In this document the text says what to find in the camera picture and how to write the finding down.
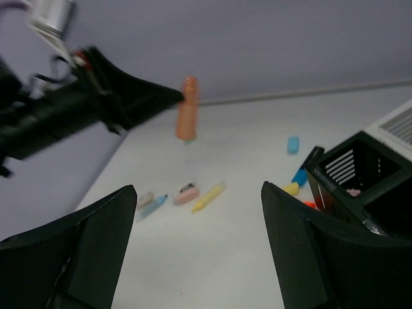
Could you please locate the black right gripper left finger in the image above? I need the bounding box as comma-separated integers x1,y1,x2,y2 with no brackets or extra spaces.
1,185,137,308

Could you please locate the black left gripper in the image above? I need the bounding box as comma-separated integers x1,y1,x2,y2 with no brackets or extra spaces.
1,46,183,178

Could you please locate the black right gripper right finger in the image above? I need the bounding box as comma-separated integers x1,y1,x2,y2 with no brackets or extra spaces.
261,182,411,308

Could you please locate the orange black highlighter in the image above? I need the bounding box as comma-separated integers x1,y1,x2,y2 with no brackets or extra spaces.
304,201,317,209

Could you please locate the blue highlighter pen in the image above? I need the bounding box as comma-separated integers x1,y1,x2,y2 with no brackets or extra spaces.
136,194,168,222

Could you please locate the yellow highlighter cap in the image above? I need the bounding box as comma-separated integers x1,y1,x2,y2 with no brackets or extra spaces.
282,182,299,196

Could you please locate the teal highlighter pen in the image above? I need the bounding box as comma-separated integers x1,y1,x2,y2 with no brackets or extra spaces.
292,169,308,187

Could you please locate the black organizer container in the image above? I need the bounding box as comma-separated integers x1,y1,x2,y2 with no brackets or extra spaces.
306,131,411,240

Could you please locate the blue highlighter cap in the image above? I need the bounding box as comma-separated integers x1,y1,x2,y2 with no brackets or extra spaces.
287,136,299,155

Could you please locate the yellow highlighter pen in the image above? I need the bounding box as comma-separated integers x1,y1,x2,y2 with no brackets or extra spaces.
191,181,227,213

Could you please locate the white organizer container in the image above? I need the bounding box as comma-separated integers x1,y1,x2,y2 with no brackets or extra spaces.
364,100,411,149

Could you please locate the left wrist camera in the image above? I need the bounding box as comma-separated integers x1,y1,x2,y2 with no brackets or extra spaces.
27,0,77,59

